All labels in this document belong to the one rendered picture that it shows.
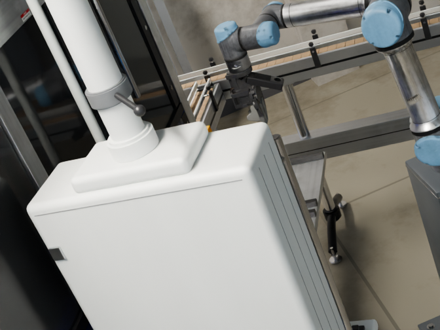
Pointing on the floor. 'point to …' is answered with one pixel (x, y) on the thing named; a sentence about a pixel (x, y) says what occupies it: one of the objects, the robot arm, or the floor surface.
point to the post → (165, 59)
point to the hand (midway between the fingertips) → (266, 121)
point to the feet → (334, 227)
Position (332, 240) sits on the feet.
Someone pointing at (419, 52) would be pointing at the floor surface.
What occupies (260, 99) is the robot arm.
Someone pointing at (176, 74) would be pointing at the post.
